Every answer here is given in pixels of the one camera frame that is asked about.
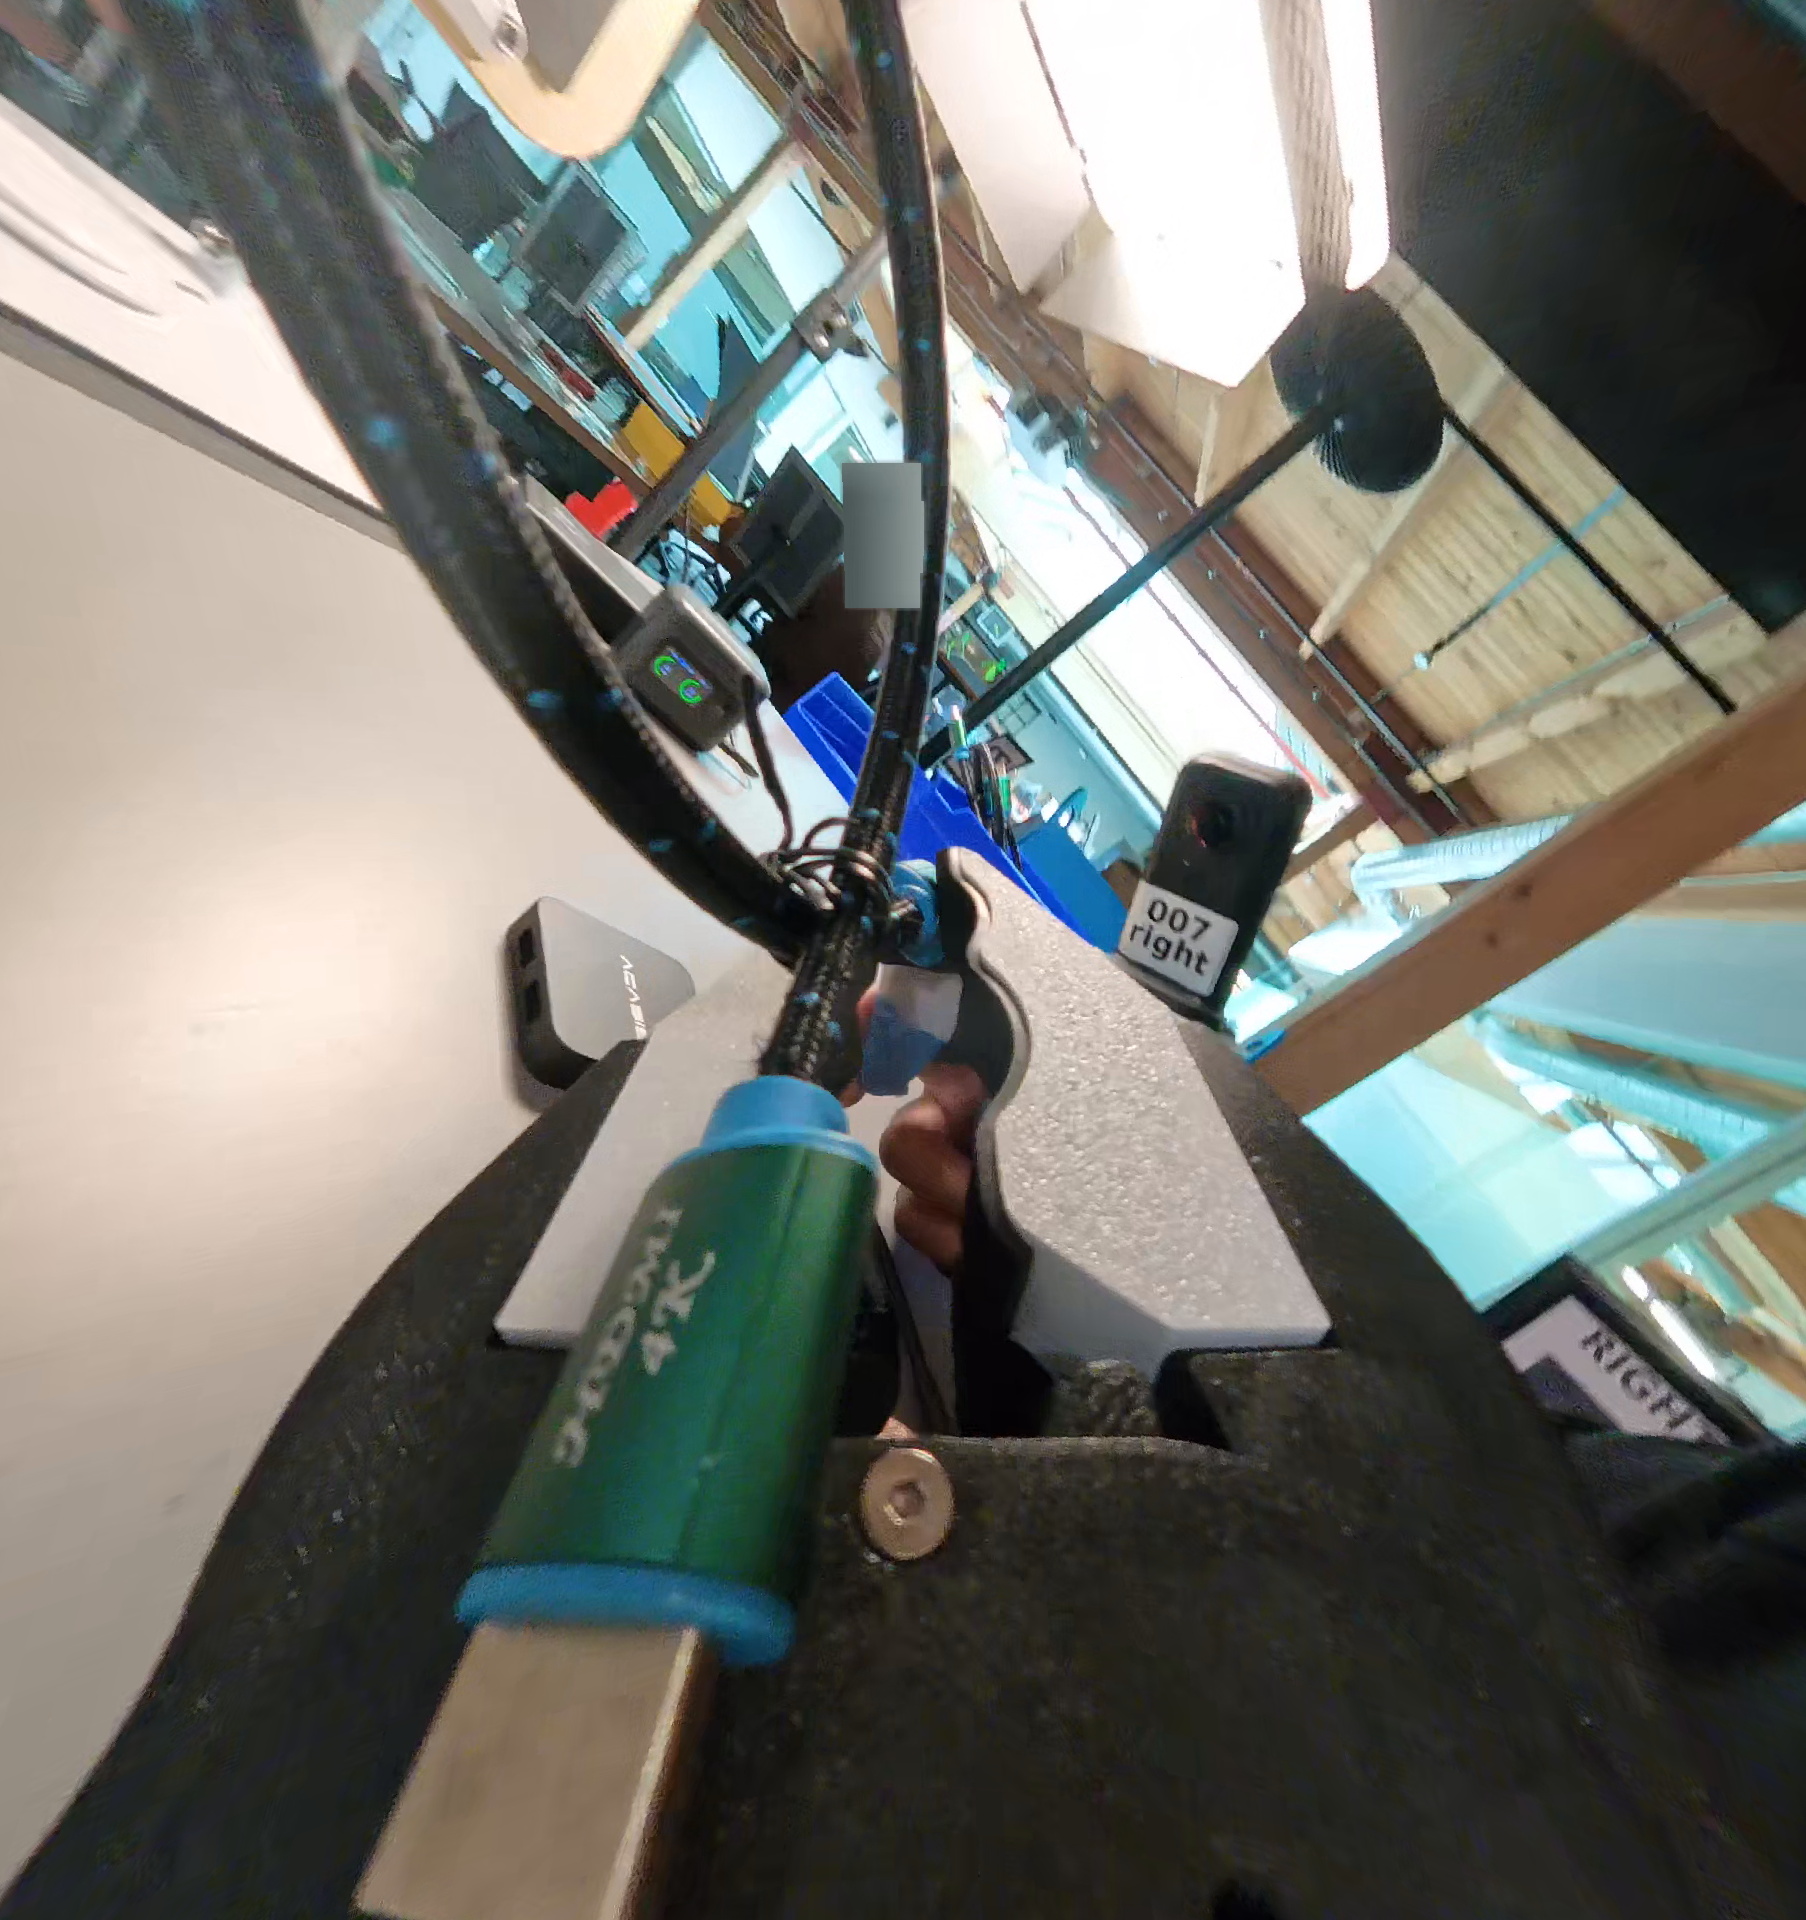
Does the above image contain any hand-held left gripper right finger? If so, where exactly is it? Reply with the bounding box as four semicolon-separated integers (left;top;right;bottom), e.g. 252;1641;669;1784
933;847;1336;1437

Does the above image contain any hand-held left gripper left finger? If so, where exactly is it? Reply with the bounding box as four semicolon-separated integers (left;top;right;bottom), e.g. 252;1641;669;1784
496;953;815;1348

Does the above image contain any black usb hub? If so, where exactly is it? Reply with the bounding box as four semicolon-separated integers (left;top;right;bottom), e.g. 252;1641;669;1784
505;898;695;1113

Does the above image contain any green HDMI cable braided black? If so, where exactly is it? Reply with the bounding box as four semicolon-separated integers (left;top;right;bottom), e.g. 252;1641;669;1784
137;0;966;1920

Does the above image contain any large blue plastic bin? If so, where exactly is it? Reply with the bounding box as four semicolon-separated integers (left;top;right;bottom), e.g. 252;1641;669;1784
902;765;1129;955

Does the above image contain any person's right hand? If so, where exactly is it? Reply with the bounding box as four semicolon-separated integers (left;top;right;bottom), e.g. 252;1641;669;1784
881;1072;986;1278

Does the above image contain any grey power bank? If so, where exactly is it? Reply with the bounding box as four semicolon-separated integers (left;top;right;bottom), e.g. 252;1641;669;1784
609;584;769;753

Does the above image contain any black music stand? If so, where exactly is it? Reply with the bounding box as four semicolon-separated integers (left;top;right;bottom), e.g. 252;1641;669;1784
731;449;844;619

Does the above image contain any black power adapter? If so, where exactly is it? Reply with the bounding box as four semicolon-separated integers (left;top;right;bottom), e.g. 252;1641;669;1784
520;481;665;632

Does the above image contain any grey light stand pole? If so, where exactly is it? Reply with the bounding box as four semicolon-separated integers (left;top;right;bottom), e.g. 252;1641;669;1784
604;301;860;565

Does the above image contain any led studio light panel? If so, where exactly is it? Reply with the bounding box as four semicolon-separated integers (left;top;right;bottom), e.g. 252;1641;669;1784
902;0;1391;391

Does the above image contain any black overhead panel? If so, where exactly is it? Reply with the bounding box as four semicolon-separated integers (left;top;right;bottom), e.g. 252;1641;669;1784
1367;0;1806;632

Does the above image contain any yellow box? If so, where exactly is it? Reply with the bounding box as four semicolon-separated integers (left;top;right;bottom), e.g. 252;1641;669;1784
617;413;740;526

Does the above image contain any wooden post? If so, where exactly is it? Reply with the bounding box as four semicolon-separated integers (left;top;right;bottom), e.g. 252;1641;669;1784
1255;645;1806;1119

